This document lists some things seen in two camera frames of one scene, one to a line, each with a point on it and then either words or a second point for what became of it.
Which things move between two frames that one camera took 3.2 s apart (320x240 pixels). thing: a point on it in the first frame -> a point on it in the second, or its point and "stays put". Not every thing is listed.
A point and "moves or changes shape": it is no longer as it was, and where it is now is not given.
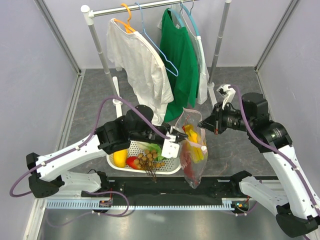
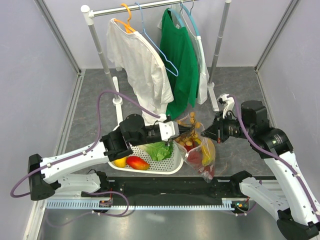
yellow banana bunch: x=196 y=147 -> x=208 y=151
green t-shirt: x=179 y=54 stays put
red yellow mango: x=129 y=162 stays put
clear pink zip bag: x=193 y=149 moves or changes shape
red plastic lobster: x=185 y=157 -> x=195 y=156
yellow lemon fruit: x=120 y=158 stays put
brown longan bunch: x=146 y=161 -> x=188 y=139
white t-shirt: x=129 y=52 stays put
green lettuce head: x=154 y=147 stays put
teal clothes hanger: x=190 y=16 stays put
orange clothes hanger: x=128 y=27 stays put
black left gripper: x=179 y=135 stays put
